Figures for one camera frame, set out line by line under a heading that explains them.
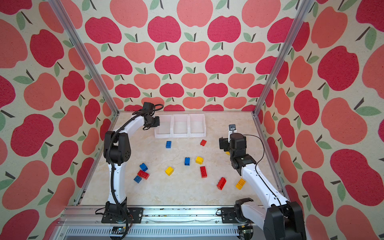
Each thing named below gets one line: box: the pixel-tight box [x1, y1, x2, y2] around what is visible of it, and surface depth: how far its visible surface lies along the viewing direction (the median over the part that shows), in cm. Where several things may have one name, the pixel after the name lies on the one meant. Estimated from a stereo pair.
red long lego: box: [200, 166, 208, 178], surface depth 90 cm
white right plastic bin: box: [188, 113, 207, 138], surface depth 111 cm
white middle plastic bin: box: [171, 112, 190, 138], surface depth 112 cm
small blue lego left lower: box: [133, 175, 142, 184], surface depth 88 cm
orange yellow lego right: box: [235, 178, 246, 190], surface depth 83 cm
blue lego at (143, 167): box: [139, 162, 149, 172], surface depth 91 cm
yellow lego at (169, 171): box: [165, 166, 174, 176], surface depth 90 cm
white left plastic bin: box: [154, 112, 173, 139], surface depth 104 cm
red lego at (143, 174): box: [137, 170, 150, 180], surface depth 88 cm
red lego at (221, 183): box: [216, 177, 227, 191], surface depth 85 cm
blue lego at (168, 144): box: [165, 141, 172, 149], surface depth 103 cm
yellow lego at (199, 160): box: [195, 156, 204, 165], surface depth 95 cm
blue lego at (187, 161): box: [184, 157, 191, 166], surface depth 93 cm
